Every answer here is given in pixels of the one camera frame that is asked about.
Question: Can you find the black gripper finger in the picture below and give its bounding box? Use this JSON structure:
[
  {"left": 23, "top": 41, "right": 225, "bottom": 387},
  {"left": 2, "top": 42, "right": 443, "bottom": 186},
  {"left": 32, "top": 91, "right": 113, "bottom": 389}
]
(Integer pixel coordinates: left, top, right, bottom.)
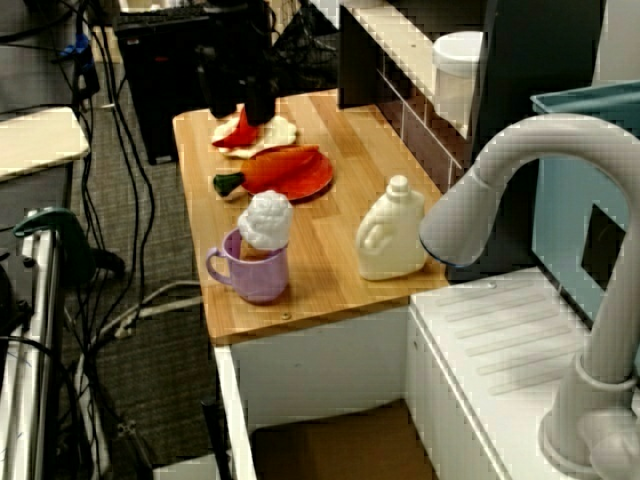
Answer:
[
  {"left": 243, "top": 76, "right": 279, "bottom": 127},
  {"left": 207, "top": 63, "right": 240, "bottom": 120}
]

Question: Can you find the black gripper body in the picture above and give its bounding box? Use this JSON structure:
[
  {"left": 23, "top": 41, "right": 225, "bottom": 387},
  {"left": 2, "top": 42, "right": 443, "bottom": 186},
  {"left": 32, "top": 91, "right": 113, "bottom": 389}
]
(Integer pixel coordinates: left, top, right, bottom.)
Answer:
[{"left": 195, "top": 30, "right": 281, "bottom": 85}]

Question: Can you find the red toy chili pepper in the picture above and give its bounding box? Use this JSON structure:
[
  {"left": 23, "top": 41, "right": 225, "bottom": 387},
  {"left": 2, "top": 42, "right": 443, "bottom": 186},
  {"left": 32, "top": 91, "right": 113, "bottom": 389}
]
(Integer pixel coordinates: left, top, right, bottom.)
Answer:
[{"left": 211, "top": 107, "right": 261, "bottom": 150}]

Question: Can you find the orange toy carrot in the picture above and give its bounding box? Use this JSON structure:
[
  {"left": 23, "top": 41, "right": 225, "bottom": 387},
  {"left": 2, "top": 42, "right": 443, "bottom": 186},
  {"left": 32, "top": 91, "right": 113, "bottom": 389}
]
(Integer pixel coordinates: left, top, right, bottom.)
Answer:
[{"left": 213, "top": 144, "right": 321, "bottom": 199}]

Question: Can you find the white toy detergent bottle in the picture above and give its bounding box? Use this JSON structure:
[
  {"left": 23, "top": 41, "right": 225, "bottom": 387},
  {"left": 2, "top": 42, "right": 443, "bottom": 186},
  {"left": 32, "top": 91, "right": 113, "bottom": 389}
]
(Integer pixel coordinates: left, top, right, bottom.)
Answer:
[{"left": 355, "top": 174, "right": 430, "bottom": 282}]

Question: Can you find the cream scalloped plate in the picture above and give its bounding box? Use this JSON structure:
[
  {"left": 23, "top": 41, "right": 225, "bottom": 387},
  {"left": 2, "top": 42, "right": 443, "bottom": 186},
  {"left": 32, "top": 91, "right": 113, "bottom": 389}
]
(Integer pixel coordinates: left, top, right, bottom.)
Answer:
[{"left": 212, "top": 113, "right": 299, "bottom": 160}]

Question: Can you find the black computer case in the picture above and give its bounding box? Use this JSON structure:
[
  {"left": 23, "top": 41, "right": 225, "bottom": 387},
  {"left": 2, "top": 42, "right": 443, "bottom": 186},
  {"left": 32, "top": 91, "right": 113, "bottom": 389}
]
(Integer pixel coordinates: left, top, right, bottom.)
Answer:
[{"left": 114, "top": 7, "right": 274, "bottom": 166}]

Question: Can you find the orange round plate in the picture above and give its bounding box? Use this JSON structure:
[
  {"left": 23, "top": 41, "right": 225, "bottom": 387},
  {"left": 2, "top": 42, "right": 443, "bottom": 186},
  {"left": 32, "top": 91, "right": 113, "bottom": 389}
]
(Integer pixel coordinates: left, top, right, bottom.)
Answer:
[{"left": 239, "top": 149, "right": 335, "bottom": 202}]

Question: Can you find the toy ice cream cone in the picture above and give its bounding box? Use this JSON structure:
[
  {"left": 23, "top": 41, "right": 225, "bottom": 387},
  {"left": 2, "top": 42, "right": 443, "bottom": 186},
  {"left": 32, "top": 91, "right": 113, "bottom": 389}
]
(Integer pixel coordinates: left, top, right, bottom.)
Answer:
[{"left": 237, "top": 190, "right": 295, "bottom": 261}]

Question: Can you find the purple plastic mug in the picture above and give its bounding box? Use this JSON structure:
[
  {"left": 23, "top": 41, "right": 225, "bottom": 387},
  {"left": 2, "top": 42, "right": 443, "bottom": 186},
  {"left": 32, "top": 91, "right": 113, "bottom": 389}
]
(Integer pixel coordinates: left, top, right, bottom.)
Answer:
[{"left": 205, "top": 227, "right": 290, "bottom": 305}]

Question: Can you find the cream desk board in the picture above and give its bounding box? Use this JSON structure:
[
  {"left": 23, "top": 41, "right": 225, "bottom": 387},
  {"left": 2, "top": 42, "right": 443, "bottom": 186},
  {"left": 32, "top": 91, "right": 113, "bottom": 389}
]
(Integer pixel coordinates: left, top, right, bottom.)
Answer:
[{"left": 0, "top": 105, "right": 91, "bottom": 182}]

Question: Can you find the white lidded canister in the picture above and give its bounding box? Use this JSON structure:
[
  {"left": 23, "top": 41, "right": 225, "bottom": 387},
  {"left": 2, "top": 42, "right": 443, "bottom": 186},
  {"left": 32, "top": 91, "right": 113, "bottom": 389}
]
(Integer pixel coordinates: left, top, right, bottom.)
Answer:
[{"left": 432, "top": 30, "right": 486, "bottom": 139}]

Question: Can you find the green hand clamp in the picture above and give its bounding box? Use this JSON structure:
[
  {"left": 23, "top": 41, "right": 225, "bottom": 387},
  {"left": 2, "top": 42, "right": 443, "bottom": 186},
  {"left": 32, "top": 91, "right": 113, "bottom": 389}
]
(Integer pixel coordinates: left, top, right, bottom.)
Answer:
[{"left": 12, "top": 207, "right": 126, "bottom": 286}]

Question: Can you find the grey toy faucet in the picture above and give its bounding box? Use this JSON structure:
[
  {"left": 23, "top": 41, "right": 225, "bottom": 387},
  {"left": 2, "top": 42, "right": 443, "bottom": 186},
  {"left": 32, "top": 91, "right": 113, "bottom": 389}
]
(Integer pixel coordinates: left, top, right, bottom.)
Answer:
[{"left": 418, "top": 113, "right": 640, "bottom": 476}]

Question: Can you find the white toy kitchen cabinet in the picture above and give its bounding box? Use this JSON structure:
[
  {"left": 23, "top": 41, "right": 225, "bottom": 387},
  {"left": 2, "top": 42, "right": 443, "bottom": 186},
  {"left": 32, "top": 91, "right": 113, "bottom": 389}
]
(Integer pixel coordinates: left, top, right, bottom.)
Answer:
[{"left": 213, "top": 304, "right": 416, "bottom": 480}]

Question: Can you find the dark tiled backsplash hutch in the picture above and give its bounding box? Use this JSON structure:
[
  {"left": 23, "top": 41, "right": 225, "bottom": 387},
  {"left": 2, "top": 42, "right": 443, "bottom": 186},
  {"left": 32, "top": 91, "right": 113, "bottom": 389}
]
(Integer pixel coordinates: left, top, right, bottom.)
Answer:
[{"left": 337, "top": 0, "right": 606, "bottom": 281}]

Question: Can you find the teal plastic bin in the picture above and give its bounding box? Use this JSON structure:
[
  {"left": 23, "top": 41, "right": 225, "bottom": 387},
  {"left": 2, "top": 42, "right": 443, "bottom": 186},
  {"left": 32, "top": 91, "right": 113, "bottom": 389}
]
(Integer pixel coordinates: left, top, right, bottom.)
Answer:
[{"left": 529, "top": 82, "right": 640, "bottom": 326}]

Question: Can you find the white toy sink unit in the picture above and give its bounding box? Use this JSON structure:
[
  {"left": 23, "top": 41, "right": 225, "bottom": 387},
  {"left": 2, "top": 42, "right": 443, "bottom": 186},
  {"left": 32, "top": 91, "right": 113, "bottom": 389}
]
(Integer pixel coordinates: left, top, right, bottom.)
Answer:
[{"left": 407, "top": 267, "right": 640, "bottom": 480}]

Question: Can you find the black hanging cable bundle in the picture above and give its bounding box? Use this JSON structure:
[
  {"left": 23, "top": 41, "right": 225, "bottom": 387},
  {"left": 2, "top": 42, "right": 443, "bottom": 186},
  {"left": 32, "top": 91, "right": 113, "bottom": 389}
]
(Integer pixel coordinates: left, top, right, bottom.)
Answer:
[{"left": 49, "top": 0, "right": 156, "bottom": 351}]

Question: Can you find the grey floor cable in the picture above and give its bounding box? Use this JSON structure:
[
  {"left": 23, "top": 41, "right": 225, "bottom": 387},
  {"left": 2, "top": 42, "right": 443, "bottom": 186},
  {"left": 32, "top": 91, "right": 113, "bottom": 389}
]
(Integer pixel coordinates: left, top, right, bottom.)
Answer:
[{"left": 92, "top": 279, "right": 204, "bottom": 346}]

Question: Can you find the aluminium frame profile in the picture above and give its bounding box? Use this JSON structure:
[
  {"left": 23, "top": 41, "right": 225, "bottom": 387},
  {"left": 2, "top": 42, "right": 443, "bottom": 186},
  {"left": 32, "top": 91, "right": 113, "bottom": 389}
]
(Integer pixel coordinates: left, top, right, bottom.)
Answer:
[{"left": 0, "top": 214, "right": 66, "bottom": 480}]

